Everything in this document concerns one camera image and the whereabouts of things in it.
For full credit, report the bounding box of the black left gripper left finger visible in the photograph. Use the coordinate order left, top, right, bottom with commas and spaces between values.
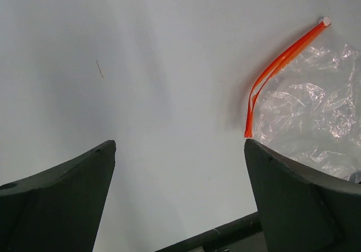
1, 140, 116, 251

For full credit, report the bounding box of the clear orange-zipper zip bag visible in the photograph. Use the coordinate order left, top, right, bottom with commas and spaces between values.
244, 17, 360, 183

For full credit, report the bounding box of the black base bar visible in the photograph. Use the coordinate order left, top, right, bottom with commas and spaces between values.
160, 212, 268, 252

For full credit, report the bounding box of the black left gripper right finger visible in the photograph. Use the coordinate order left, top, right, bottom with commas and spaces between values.
244, 139, 360, 251

